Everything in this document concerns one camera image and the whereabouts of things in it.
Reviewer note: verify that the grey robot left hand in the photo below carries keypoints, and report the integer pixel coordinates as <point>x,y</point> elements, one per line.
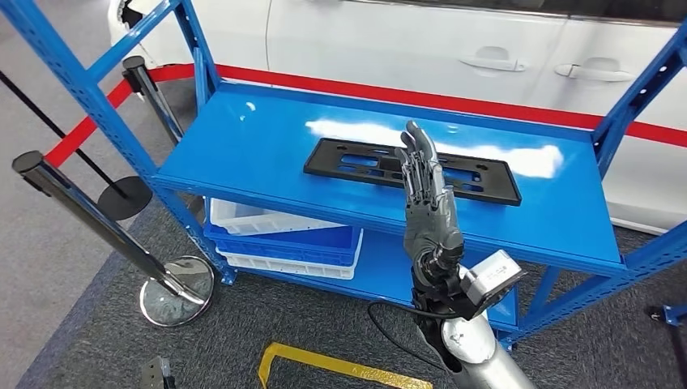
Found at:
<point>157,376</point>

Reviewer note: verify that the chrome stanchion post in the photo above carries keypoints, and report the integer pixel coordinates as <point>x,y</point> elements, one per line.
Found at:
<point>96,220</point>
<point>155,102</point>

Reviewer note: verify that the black plastic frame part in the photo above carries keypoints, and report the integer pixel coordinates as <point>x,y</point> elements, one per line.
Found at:
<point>322,164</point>

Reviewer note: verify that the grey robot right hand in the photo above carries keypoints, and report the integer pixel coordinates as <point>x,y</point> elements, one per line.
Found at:
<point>432,231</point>

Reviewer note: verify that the thin black post with base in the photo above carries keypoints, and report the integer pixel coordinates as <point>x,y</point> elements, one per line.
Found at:
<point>126,198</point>

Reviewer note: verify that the red barrier belt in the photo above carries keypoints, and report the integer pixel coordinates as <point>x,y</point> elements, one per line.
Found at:
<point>322,86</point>

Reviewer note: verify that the white car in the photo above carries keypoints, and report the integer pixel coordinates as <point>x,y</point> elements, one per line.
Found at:
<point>375,43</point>

